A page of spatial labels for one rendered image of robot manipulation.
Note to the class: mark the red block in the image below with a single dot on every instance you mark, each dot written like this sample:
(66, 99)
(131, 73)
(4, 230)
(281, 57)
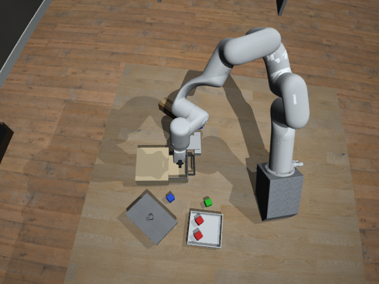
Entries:
(198, 235)
(199, 220)

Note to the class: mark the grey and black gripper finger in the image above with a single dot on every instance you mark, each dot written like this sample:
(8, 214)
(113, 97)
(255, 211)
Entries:
(180, 163)

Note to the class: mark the green block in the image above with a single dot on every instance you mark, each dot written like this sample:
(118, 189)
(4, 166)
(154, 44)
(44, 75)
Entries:
(208, 202)

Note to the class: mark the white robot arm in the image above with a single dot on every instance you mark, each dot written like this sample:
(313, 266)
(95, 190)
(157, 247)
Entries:
(291, 108)

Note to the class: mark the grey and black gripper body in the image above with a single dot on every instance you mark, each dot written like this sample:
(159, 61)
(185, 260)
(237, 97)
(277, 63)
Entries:
(179, 155)

